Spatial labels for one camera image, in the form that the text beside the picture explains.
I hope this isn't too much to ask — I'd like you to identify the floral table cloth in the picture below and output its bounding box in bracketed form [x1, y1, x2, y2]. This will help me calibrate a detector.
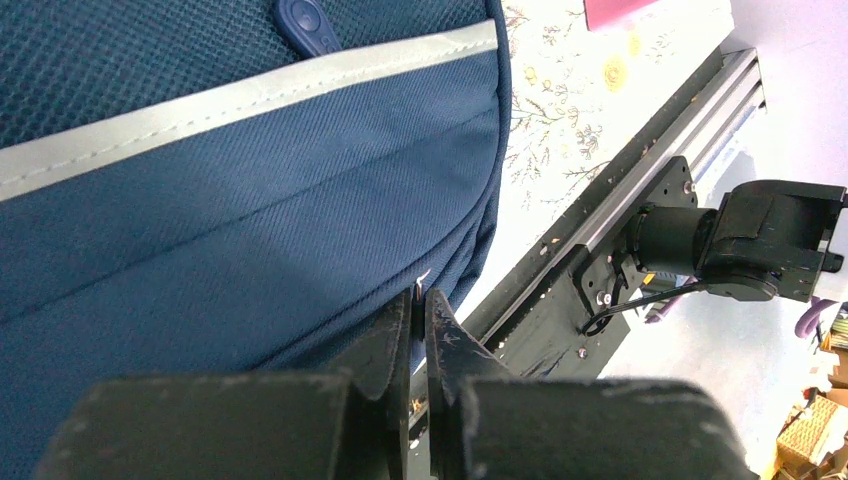
[457, 1, 734, 319]

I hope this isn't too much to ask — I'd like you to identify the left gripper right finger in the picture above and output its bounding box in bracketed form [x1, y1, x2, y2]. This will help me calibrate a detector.
[423, 289, 752, 479]

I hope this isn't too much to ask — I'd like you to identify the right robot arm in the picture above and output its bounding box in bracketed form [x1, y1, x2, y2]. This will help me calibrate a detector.
[627, 180, 847, 302]

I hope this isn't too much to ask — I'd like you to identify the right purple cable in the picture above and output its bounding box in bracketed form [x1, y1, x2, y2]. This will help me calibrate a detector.
[645, 281, 839, 340]

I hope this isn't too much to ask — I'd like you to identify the cardboard box clutter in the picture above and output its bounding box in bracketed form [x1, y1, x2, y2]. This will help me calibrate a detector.
[759, 297, 847, 479]

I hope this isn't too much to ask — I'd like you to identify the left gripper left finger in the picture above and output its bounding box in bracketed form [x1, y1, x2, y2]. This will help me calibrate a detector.
[35, 291, 412, 479]

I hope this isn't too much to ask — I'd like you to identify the pink pencil case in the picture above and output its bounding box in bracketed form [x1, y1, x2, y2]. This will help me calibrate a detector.
[583, 0, 656, 31]

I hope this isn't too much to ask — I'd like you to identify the navy blue student backpack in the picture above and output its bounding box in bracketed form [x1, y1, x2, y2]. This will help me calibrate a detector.
[1, 1, 511, 479]

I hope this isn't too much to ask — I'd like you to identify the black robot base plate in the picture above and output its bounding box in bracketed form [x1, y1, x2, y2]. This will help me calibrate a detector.
[407, 46, 768, 480]

